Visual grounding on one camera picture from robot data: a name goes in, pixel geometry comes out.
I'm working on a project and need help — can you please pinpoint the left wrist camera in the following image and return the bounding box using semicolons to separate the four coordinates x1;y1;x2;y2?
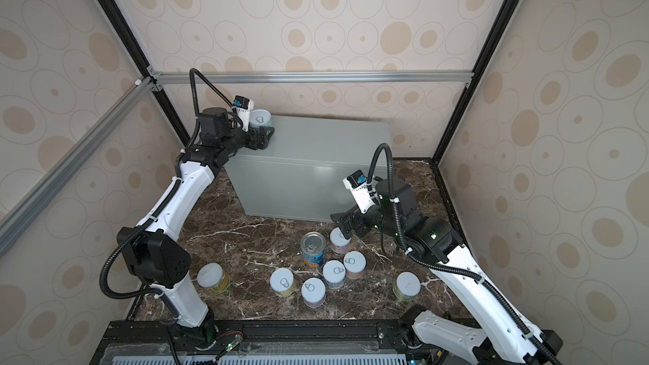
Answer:
233;96;255;132

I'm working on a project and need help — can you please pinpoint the yellow label white-lid can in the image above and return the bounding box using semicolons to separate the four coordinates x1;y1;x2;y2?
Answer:
270;268;295;297

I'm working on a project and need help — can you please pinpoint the pink label white-lid can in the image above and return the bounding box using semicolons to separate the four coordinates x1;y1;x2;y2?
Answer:
301;277;326;309

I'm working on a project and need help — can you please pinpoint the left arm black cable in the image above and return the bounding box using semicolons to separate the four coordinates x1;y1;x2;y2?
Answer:
99;68;244;300

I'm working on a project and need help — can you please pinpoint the left diagonal aluminium rail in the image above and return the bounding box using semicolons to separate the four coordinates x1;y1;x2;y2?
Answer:
1;77;154;255

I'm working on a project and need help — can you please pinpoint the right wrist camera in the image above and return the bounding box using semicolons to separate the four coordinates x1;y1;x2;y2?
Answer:
343;170;376;214

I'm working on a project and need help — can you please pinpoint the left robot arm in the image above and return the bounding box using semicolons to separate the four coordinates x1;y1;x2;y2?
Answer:
114;107;275;329

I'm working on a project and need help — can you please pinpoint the grey metal cabinet box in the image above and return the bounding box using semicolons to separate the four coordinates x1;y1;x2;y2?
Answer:
224;116;390;222

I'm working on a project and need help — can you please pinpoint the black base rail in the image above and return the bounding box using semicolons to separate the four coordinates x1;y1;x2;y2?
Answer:
90;317;528;365

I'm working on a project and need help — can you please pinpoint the teal label white-lid can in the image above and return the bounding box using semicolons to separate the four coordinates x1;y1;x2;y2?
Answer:
248;109;273;129

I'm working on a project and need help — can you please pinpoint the green orange label can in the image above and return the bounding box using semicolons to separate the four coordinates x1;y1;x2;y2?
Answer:
393;272;421;302

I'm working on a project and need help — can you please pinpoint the horizontal aluminium rail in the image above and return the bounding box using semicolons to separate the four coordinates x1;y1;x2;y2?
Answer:
148;65;475;92

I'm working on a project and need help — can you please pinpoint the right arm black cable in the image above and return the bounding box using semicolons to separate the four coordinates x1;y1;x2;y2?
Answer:
367;143;561;365

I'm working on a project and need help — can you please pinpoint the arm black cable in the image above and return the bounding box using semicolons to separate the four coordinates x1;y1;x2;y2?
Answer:
99;68;244;300
367;143;561;365

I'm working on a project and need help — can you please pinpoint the open blue label can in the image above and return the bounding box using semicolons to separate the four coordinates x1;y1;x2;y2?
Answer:
300;232;326;268

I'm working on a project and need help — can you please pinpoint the right black corner post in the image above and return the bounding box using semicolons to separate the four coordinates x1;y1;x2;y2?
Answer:
431;0;521;167

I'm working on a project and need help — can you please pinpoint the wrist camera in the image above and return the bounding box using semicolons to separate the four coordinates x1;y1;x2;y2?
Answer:
233;96;255;132
343;170;376;214

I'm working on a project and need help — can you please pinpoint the green yellow label can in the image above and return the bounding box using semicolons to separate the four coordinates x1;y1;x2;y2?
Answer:
197;263;230;295

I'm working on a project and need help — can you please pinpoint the peach label white-lid can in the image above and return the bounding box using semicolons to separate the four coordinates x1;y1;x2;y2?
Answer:
343;251;367;280

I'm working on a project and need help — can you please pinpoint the blue label white-lid can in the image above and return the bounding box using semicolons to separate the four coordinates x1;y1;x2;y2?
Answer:
322;260;346;290

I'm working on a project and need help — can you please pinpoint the pink can near cabinet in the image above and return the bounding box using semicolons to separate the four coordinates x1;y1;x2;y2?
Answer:
330;227;351;255

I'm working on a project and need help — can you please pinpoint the black corner post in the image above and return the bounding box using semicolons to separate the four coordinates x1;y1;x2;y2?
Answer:
96;0;190;145
431;0;521;167

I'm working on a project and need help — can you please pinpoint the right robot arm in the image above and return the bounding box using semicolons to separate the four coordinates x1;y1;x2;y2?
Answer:
331;172;563;364

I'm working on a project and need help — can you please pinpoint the left black corner post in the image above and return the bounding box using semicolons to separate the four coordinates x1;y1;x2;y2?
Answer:
96;0;190;145

